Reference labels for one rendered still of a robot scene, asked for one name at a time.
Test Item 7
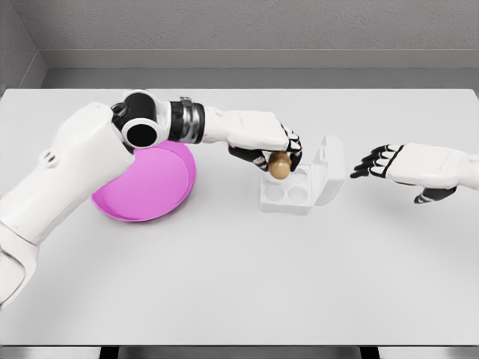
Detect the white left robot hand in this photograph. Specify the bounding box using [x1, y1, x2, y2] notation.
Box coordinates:
[227, 110, 303, 175]

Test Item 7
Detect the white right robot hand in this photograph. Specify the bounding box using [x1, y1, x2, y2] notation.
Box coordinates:
[350, 142, 468, 205]

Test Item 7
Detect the brown egg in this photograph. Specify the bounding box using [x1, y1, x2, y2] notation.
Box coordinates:
[267, 150, 292, 180]

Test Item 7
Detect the white egg box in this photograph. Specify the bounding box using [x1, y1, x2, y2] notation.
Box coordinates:
[259, 135, 347, 217]

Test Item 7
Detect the pink round plate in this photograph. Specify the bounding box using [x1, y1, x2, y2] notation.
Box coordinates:
[91, 140, 198, 224]

